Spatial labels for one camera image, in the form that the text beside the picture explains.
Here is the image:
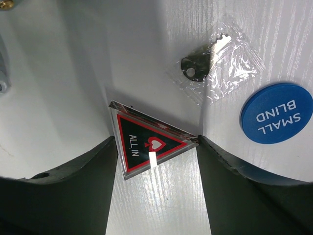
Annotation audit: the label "black poker chip case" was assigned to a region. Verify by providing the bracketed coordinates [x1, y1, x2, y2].
[0, 0, 15, 94]

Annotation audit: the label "blue small blind button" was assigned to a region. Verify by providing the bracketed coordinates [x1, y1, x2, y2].
[240, 83, 313, 144]

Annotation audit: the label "keys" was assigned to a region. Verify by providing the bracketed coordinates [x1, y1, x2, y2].
[166, 18, 265, 106]

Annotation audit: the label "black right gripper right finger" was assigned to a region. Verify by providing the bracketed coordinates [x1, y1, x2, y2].
[197, 136, 313, 235]

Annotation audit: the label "triangular all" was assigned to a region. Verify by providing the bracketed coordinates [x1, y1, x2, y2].
[109, 100, 199, 180]

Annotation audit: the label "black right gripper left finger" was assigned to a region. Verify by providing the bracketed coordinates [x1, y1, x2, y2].
[0, 137, 118, 235]

